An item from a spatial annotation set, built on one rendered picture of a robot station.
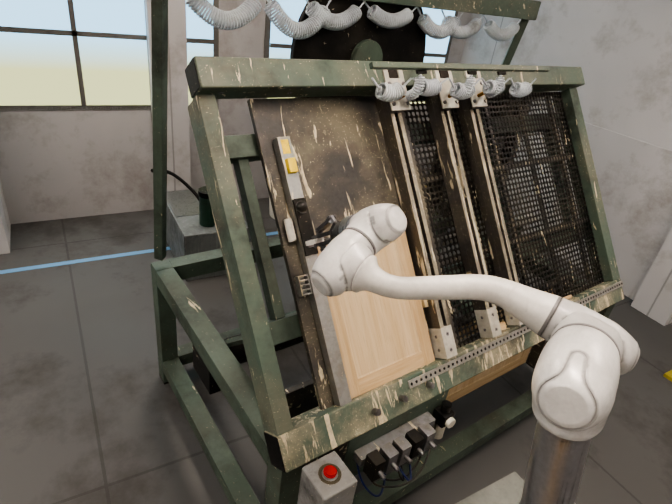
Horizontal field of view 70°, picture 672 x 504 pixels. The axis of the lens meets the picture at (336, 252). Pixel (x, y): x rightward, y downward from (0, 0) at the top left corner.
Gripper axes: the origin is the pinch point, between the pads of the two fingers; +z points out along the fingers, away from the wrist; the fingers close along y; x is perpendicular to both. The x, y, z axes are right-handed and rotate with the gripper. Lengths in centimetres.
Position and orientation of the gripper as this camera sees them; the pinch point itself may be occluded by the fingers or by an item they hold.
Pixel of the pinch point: (314, 241)
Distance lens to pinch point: 153.2
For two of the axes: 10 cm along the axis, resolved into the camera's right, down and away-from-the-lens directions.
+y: 2.3, 9.7, 0.1
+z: -5.4, 1.2, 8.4
